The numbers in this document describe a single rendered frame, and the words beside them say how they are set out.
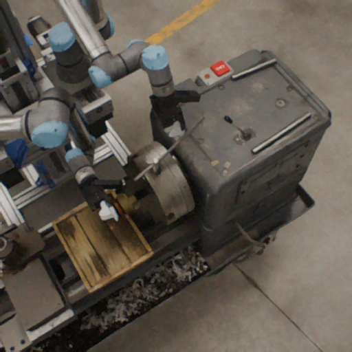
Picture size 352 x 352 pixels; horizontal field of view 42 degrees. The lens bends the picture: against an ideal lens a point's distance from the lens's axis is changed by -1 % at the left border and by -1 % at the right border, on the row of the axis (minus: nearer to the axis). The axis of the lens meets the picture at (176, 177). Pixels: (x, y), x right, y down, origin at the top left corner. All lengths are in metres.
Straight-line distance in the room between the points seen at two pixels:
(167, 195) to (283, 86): 0.64
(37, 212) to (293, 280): 1.58
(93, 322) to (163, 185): 0.81
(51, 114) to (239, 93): 0.72
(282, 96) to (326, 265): 1.37
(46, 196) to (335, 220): 1.80
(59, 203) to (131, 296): 0.89
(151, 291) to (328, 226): 1.32
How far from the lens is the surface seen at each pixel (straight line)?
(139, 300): 2.19
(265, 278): 2.84
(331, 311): 2.88
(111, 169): 2.88
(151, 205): 1.75
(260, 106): 1.82
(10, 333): 1.96
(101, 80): 1.48
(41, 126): 1.62
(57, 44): 1.92
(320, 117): 1.83
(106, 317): 2.23
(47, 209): 2.85
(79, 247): 1.98
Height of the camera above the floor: 2.71
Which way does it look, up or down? 63 degrees down
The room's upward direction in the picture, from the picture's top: 4 degrees counter-clockwise
